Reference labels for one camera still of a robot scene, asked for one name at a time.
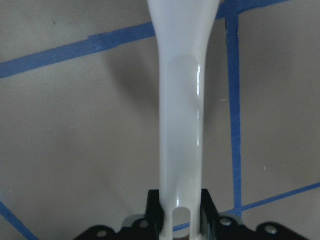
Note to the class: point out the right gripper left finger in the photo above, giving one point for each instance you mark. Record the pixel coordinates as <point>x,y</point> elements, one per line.
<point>147,227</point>

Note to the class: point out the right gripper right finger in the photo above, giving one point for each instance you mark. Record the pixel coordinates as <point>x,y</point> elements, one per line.
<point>215,226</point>

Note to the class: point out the beige hand brush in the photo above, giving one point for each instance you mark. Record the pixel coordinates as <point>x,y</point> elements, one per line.
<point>182,29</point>

